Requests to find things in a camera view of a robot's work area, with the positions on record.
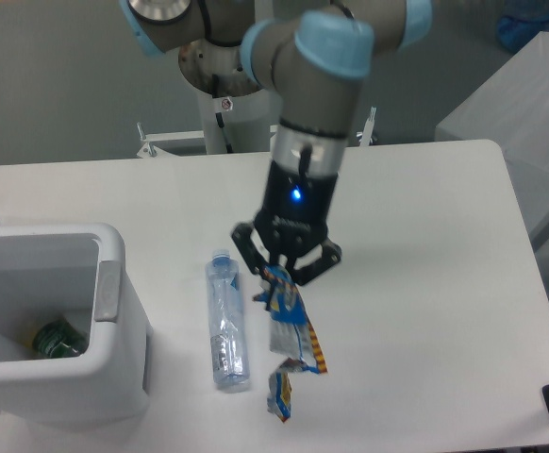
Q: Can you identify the clear plastic water bottle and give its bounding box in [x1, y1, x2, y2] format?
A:
[205, 249, 250, 392]

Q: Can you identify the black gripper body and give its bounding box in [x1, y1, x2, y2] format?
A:
[254, 161, 338, 264]

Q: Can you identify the white trash can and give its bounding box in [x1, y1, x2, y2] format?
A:
[0, 224, 152, 423]

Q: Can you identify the white base bracket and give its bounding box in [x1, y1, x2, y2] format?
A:
[135, 122, 280, 159]

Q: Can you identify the grey cabinet at right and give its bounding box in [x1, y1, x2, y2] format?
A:
[435, 32, 549, 249]

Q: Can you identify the blue plastic bag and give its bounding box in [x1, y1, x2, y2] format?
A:
[495, 1, 549, 54]

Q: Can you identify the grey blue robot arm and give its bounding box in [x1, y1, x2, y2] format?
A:
[120, 1, 433, 285]

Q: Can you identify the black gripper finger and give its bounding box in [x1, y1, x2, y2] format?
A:
[230, 222, 275, 275]
[289, 239, 342, 286]

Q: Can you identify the colourful snack wrapper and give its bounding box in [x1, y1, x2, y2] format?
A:
[253, 265, 327, 422]

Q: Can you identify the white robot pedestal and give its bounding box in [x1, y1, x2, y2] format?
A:
[178, 39, 276, 155]

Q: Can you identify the green bottle in bin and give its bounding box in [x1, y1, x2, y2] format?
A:
[32, 318, 89, 359]

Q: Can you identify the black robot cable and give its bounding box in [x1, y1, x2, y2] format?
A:
[210, 73, 235, 155]

